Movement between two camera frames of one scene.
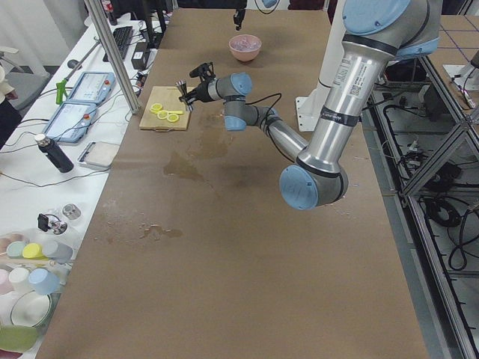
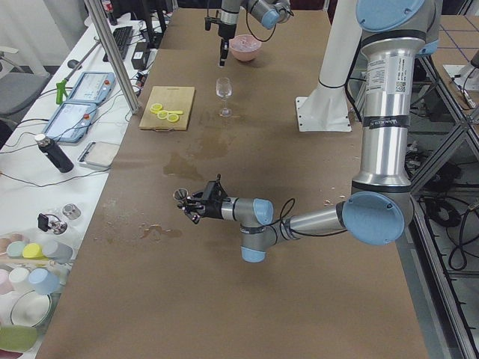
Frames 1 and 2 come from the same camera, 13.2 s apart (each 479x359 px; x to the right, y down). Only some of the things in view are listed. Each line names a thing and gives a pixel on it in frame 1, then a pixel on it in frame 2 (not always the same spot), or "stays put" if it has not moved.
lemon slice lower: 173,117 stays put
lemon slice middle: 162,114 stays put
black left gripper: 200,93 → 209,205
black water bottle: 54,153 stays put
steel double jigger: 182,84 → 180,194
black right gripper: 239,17 → 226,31
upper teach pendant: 93,86 stays put
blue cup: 46,283 stays put
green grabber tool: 60,85 stays put
